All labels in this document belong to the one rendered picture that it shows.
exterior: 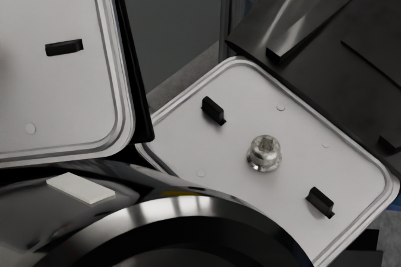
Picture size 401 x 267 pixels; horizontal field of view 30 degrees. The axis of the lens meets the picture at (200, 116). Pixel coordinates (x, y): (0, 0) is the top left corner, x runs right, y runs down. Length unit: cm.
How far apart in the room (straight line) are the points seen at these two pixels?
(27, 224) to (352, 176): 14
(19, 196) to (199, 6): 144
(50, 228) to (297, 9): 18
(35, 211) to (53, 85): 4
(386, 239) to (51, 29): 30
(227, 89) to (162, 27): 127
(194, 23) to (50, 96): 145
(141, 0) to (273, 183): 120
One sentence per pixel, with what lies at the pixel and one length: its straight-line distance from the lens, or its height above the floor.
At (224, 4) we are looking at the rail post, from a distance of 93.
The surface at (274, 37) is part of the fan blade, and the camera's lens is 32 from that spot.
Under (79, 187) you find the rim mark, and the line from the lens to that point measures 20.
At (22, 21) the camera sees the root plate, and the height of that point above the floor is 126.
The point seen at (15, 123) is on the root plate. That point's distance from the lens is 23.
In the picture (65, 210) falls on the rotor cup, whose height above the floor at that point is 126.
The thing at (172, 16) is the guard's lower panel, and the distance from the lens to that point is 158.
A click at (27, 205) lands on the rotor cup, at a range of 21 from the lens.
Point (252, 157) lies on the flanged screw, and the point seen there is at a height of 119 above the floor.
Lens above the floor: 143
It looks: 56 degrees down
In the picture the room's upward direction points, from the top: 1 degrees clockwise
